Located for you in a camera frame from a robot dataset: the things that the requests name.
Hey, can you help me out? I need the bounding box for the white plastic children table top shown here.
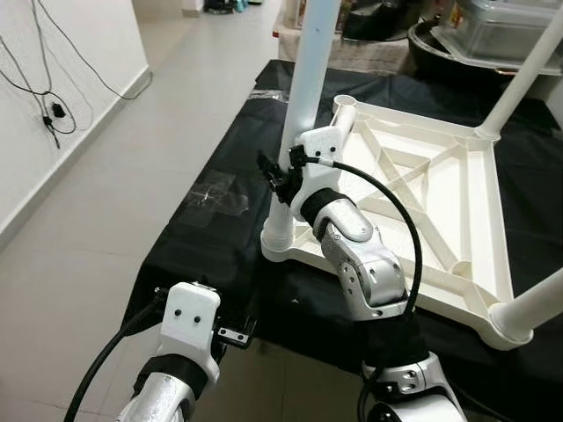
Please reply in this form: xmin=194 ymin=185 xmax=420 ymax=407
xmin=261 ymin=95 xmax=563 ymax=351

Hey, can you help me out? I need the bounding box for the clear tape patch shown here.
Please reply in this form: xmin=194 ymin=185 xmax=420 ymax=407
xmin=180 ymin=171 xmax=252 ymax=222

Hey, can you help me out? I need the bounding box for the black tablecloth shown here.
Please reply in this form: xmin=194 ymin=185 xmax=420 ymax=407
xmin=123 ymin=60 xmax=563 ymax=422

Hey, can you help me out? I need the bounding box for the beige patterned cloth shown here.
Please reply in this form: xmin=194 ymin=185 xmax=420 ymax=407
xmin=273 ymin=9 xmax=423 ymax=76

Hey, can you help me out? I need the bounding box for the black floor gadget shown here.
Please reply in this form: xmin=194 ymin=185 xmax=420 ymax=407
xmin=202 ymin=0 xmax=252 ymax=15

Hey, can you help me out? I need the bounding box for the black round pan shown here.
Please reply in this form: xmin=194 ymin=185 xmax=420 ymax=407
xmin=407 ymin=18 xmax=563 ymax=89

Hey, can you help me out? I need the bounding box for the clear plastic storage box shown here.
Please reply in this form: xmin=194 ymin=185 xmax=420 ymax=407
xmin=431 ymin=0 xmax=563 ymax=71

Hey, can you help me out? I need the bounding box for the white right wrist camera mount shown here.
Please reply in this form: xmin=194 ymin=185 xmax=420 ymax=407
xmin=289 ymin=127 xmax=348 ymax=221

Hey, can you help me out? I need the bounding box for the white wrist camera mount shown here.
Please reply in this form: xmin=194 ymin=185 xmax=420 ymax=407
xmin=289 ymin=127 xmax=348 ymax=221
xmin=158 ymin=281 xmax=223 ymax=375

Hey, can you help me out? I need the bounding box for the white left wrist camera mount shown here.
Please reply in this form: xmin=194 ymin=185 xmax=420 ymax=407
xmin=158 ymin=281 xmax=223 ymax=375

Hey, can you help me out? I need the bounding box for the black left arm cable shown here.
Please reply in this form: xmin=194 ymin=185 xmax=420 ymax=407
xmin=63 ymin=299 xmax=168 ymax=422

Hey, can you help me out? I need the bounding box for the black wall cable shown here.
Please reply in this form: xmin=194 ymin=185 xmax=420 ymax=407
xmin=35 ymin=0 xmax=153 ymax=101
xmin=0 ymin=0 xmax=78 ymax=149

